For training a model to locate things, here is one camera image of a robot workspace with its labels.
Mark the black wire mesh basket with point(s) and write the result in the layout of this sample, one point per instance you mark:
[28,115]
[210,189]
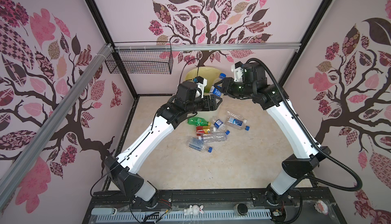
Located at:
[141,58]

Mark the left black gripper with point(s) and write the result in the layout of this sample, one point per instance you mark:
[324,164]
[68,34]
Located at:
[207,99]

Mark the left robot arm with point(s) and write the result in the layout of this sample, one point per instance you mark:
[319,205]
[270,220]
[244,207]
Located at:
[123,169]

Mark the aluminium rail back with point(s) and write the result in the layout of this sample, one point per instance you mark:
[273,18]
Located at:
[214,47]

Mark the yellow plastic bin liner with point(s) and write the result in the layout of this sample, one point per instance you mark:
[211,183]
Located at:
[209,73]

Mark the red yellow label bottle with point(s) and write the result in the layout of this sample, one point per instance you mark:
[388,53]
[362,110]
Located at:
[202,130]

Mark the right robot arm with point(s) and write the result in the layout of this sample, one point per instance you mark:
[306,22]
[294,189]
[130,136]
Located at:
[307,153]

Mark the small blue label bottle front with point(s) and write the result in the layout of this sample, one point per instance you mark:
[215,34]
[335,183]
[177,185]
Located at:
[216,85]

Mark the aluminium rail left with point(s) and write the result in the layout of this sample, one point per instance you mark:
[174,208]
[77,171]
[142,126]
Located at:
[27,158]

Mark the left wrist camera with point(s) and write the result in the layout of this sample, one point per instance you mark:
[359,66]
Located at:
[191,90]

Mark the white vented cable duct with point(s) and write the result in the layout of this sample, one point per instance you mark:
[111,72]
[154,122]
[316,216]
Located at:
[178,217]

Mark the white bunny figurine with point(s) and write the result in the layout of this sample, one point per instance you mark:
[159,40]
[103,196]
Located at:
[193,210]

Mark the green bottle near bin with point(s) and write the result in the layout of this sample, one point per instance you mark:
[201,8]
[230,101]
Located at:
[197,121]

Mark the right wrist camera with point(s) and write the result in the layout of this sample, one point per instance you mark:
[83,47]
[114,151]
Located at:
[243,72]

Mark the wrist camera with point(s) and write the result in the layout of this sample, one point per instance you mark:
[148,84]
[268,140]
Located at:
[191,90]
[243,72]

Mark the white plastic waste bin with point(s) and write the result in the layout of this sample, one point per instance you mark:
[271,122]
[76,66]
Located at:
[208,115]

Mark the clear bottle light blue label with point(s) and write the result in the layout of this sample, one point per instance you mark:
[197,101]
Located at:
[198,145]

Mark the aluminium rail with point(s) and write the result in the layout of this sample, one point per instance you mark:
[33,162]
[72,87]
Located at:
[27,158]
[214,47]

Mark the pink white round ornament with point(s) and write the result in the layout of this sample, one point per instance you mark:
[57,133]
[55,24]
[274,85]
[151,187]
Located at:
[321,207]

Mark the black round knob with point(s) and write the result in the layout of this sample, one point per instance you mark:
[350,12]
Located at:
[240,209]

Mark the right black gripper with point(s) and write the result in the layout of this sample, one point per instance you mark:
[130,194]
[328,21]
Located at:
[226,85]

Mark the clear bottle purple cap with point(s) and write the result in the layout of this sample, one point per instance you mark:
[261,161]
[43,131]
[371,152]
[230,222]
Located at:
[213,137]

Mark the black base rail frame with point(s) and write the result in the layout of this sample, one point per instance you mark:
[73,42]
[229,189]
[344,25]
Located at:
[295,208]

